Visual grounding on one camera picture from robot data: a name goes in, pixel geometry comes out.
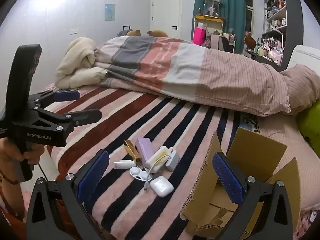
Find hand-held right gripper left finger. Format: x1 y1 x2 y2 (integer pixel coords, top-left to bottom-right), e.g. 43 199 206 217
26 149 110 240

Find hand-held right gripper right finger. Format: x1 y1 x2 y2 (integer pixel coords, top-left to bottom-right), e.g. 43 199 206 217
212 152 293 240

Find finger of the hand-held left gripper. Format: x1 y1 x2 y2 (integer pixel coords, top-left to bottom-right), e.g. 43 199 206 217
29 91 80 108
34 109 102 130

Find small white plug adapter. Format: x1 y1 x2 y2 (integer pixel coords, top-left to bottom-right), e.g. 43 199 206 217
114 159 137 169

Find brown cardboard box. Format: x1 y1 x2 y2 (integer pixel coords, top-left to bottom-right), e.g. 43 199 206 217
180 127 300 239

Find gold rectangular box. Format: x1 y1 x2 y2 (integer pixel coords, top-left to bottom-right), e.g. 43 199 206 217
124 140 142 165

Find purple power bank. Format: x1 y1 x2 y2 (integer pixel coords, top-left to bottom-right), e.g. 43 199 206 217
136 137 153 168

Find white multiport adapter with cable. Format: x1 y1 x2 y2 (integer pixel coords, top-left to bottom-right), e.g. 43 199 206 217
144 150 181 192

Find cream charger box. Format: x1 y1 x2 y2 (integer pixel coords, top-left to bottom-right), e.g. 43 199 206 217
146 146 173 173

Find person's left forearm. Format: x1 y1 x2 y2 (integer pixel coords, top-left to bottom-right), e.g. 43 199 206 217
0 161 27 220

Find person's left hand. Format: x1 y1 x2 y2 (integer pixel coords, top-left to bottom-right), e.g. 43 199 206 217
0 138 45 170

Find cream comforter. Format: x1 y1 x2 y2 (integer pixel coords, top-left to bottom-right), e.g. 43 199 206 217
55 37 109 89

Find blue printed cloth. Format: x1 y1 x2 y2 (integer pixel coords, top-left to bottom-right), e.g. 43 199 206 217
239 115 262 133

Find striped fleece blanket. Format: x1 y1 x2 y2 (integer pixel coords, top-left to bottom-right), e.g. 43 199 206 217
45 84 260 240

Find pink bed sheet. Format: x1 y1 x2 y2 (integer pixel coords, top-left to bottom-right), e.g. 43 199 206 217
260 115 320 210

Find dark suitcase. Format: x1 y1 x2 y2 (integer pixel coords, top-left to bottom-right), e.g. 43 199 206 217
117 25 133 37

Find green plush toy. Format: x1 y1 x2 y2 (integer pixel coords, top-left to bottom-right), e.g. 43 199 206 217
296 99 320 153

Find patchwork striped duvet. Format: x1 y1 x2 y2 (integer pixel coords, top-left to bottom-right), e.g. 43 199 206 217
94 35 292 117

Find pink striped pillow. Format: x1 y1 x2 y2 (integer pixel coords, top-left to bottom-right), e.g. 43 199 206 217
280 64 320 115

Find white door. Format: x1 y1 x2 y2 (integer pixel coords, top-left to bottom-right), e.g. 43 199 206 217
150 0 181 39

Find pink gift bag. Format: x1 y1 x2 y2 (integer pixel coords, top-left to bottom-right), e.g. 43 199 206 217
192 27 207 46

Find reddish brown plush toy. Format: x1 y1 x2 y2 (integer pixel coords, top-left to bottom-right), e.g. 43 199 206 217
244 31 257 48

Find white headboard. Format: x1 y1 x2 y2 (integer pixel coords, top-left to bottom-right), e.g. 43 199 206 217
286 45 320 73

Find yellow cabinet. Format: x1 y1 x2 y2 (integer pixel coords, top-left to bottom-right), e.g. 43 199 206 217
194 15 224 43

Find glass display case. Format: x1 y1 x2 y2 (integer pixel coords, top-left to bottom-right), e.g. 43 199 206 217
202 0 221 17

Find dark bookshelf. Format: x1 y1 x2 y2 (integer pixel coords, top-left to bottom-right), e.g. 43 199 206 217
261 0 304 67

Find teal curtain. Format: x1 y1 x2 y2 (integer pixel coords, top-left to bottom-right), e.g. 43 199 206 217
192 0 247 54

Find small blue wall poster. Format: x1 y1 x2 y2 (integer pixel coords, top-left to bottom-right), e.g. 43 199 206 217
104 4 116 21

